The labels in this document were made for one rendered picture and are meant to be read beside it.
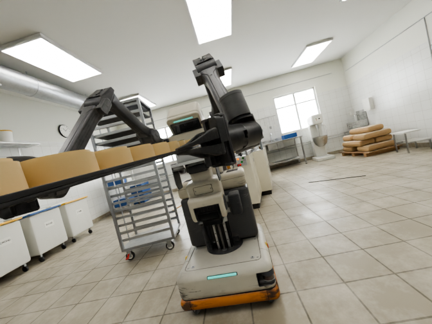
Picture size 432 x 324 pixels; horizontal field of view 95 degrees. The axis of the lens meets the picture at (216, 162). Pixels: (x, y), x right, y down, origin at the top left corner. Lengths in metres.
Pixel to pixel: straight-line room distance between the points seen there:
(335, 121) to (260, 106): 2.51
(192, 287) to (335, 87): 7.45
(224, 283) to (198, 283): 0.16
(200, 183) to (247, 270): 0.59
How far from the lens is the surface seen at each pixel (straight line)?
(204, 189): 1.26
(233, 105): 0.45
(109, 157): 0.21
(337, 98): 7.96
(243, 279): 1.39
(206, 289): 1.45
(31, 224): 4.17
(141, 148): 0.26
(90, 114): 0.91
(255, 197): 3.12
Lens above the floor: 0.98
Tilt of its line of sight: 2 degrees down
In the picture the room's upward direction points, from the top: 14 degrees counter-clockwise
